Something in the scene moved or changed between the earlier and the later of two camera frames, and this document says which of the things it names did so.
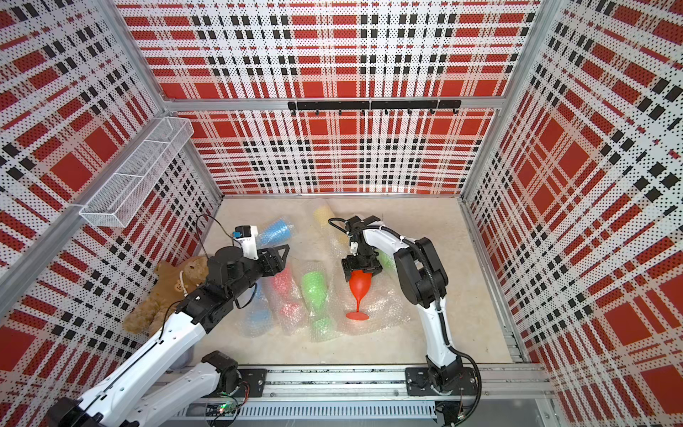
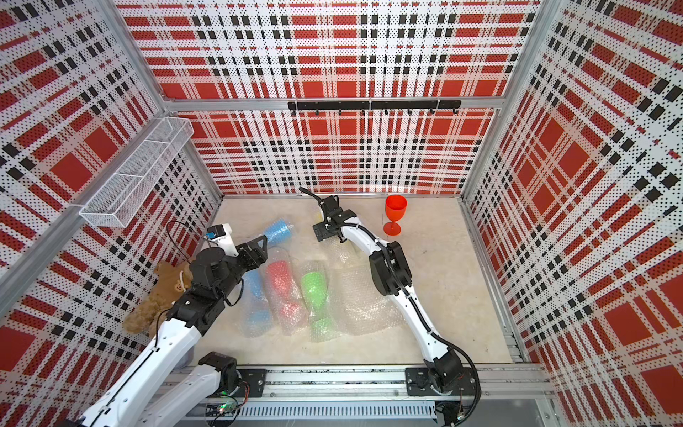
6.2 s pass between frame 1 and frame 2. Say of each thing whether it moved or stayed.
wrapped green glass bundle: stayed
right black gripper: moved
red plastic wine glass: moved
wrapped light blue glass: stayed
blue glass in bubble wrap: stayed
